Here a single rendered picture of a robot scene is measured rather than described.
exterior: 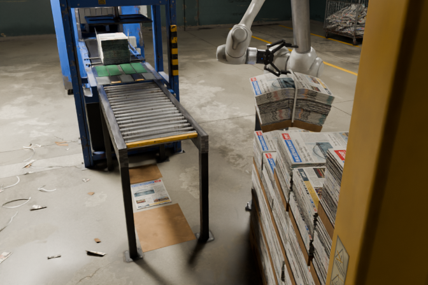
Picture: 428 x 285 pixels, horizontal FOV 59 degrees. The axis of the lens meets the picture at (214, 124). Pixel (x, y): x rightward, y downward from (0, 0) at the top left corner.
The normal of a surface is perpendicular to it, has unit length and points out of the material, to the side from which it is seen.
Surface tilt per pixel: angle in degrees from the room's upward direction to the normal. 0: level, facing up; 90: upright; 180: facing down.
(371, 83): 90
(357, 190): 90
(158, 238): 0
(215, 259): 0
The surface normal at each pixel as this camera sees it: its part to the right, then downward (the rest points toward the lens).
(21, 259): 0.00, -0.92
